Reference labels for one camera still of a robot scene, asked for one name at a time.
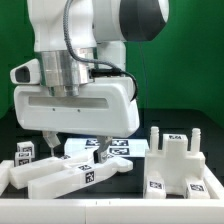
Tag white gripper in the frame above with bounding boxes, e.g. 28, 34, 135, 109
14, 77, 140, 163

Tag white chair side frame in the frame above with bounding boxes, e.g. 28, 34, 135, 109
9, 150, 133, 199

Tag white chair seat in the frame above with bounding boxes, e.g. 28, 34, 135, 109
144, 126, 205, 199

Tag white cube front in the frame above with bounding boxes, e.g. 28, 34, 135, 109
15, 152, 31, 166

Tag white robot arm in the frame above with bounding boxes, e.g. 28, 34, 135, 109
10, 0, 169, 163

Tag white marker sheet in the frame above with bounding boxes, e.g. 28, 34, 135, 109
64, 138, 149, 157

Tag white front barrier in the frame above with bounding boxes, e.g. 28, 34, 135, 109
0, 199, 224, 224

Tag white barrier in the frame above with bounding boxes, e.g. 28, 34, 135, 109
204, 167, 224, 200
0, 160, 14, 196
0, 199, 224, 224

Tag white left barrier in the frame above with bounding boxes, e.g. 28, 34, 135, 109
0, 160, 14, 196

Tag white right barrier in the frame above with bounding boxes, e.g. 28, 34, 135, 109
204, 167, 224, 200

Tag grey arm hose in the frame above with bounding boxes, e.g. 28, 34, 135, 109
63, 0, 139, 103

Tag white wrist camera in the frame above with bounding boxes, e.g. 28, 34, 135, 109
10, 59, 41, 85

